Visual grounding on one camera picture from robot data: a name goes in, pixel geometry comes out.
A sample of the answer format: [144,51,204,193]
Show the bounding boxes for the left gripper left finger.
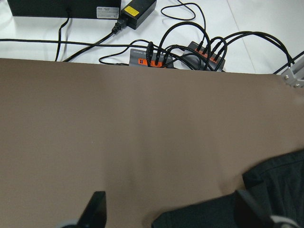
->
[76,191,106,228]

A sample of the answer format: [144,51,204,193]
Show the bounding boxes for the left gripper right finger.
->
[234,190,278,228]

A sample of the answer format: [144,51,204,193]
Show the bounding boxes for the black printed t-shirt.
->
[151,150,304,228]

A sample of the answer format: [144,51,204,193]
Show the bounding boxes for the orange grey usb hub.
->
[129,48,174,69]
[182,41,225,72]

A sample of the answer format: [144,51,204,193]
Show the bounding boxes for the black box device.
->
[8,0,121,19]

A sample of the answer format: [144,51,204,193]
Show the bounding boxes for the black power adapter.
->
[120,0,157,30]

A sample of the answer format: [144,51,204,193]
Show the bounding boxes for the aluminium frame post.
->
[281,51,304,88]

